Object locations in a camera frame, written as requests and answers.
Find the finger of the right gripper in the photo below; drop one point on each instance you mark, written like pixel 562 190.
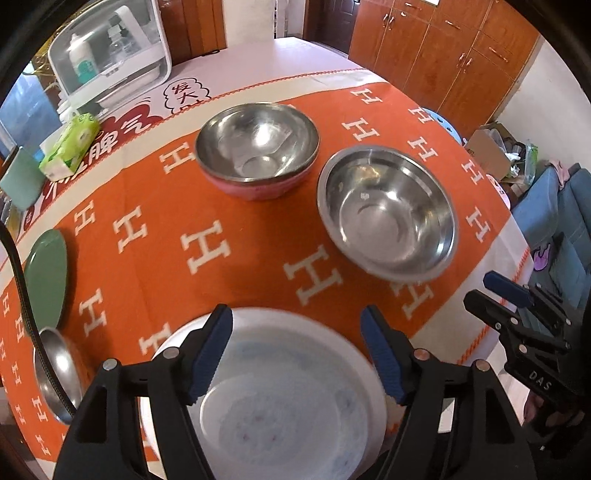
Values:
pixel 508 318
pixel 508 290

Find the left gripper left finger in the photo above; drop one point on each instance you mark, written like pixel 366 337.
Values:
pixel 184 375

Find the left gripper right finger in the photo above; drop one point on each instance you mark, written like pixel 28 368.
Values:
pixel 419 384

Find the white large plate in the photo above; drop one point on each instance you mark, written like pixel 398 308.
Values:
pixel 272 396

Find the blue patterned porcelain plate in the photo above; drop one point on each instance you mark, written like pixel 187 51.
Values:
pixel 286 410

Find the large steel bowl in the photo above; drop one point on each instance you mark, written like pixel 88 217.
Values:
pixel 388 214

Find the green plate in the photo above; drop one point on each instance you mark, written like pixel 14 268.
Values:
pixel 46 275

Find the pink steel bowl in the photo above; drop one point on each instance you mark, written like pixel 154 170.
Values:
pixel 257 151

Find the small steel bowl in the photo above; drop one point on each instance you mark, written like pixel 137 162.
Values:
pixel 71 369

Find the pink plastic stool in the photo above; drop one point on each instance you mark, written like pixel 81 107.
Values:
pixel 501 192

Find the cardboard box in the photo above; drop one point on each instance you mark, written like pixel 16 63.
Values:
pixel 491 146

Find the blue plastic stool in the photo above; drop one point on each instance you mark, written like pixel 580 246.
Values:
pixel 446 125

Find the mint green canister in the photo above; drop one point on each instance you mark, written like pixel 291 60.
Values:
pixel 21 179

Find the green tissue pack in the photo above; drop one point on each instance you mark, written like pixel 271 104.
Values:
pixel 64 157

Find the white clear-door storage box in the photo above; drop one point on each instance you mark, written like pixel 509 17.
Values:
pixel 110 53

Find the wooden cabinet wall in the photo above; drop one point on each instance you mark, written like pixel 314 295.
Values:
pixel 460 59

